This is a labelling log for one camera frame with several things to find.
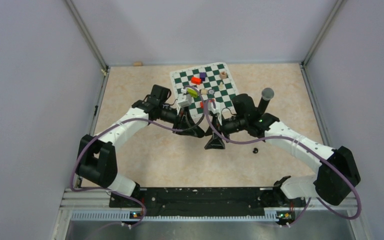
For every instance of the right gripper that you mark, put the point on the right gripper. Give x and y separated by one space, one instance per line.
216 141

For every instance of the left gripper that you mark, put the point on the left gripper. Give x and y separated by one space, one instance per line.
185 122

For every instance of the black earbud case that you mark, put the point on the black earbud case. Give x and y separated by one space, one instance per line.
209 132

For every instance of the black earbud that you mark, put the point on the black earbud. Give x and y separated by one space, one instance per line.
255 150

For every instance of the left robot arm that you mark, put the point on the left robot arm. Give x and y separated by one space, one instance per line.
97 157

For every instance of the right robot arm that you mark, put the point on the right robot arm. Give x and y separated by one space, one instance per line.
335 171

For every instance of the red arch block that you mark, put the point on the red arch block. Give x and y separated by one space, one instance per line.
209 103

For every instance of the green white lego brick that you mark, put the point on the green white lego brick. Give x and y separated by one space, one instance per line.
192 92

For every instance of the wooden cylinder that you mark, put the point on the wooden cylinder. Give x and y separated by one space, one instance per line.
203 91

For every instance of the poker chip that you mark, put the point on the poker chip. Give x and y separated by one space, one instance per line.
210 92

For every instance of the green white chessboard mat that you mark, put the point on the green white chessboard mat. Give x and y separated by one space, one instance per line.
181 78

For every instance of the purple block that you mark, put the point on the purple block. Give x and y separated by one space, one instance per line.
202 76

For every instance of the wooden cube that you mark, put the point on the wooden cube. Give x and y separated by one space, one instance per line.
223 75

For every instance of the black microphone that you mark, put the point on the black microphone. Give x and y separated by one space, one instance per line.
266 95

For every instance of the cork stopper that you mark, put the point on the cork stopper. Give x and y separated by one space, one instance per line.
138 64

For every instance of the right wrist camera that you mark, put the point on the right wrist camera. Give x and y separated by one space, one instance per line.
216 111

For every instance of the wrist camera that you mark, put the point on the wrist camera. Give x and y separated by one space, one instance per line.
216 111
184 99

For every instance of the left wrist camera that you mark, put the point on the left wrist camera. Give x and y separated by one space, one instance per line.
184 99

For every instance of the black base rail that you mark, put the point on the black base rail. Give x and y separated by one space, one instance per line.
200 201

